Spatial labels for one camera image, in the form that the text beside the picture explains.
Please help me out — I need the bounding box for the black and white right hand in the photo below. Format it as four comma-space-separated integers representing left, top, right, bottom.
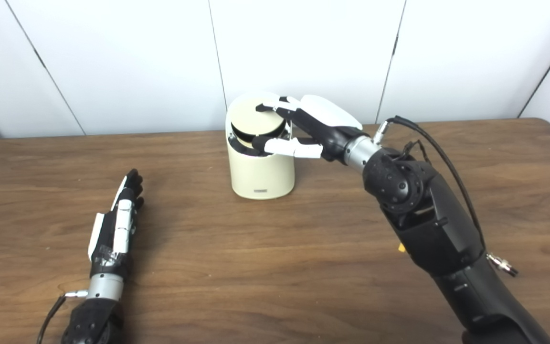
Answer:
251, 95, 364, 163

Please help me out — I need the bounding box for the black and white left hand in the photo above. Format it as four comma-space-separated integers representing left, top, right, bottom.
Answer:
87, 169, 145, 278

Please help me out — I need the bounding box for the cream round bin lid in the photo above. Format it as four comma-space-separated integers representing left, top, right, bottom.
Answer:
231, 99, 286, 139

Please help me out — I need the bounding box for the cream-colored bin body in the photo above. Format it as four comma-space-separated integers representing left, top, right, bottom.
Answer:
225, 92, 296, 200

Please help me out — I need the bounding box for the black bin liner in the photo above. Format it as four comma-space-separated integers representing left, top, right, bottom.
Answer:
227, 123, 291, 156

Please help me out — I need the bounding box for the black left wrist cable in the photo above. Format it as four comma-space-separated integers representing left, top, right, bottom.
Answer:
36, 290, 88, 344

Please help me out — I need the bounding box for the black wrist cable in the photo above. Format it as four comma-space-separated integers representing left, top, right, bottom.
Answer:
373, 116, 519, 278
36, 290, 88, 344

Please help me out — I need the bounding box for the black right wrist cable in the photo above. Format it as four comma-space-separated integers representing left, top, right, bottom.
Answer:
373, 116, 519, 278

